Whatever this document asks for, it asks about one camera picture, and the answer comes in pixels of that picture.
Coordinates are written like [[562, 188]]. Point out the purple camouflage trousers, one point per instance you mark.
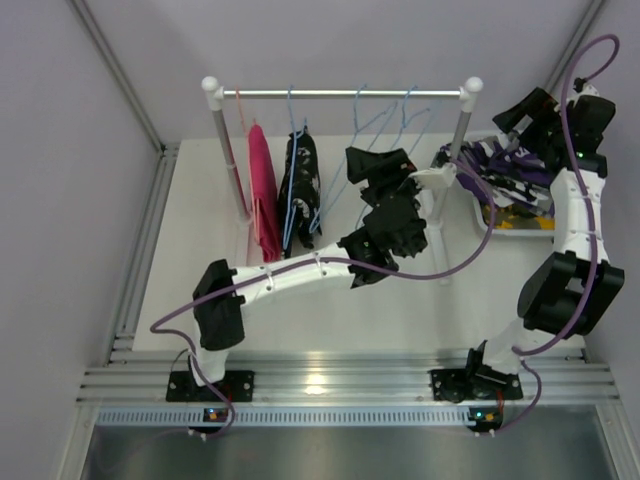
[[517, 177]]

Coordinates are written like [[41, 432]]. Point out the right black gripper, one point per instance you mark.
[[540, 106]]

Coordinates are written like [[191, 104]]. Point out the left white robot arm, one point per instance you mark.
[[227, 296]]

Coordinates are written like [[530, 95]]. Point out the aluminium rail frame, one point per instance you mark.
[[363, 355]]

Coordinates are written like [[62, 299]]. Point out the yellow camouflage trousers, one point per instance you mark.
[[516, 217]]

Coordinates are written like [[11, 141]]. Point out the white plastic basket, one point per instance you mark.
[[482, 208]]

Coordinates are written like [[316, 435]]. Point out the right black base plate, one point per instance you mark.
[[458, 384]]

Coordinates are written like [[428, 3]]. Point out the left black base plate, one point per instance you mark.
[[236, 386]]

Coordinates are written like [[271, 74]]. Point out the pink trousers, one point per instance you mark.
[[264, 195]]

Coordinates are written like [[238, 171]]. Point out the black camouflage trousers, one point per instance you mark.
[[306, 192]]

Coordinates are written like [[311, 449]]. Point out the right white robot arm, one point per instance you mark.
[[569, 293]]

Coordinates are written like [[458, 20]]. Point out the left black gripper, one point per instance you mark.
[[385, 171]]

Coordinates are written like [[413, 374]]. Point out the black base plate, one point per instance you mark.
[[458, 384], [236, 386]]

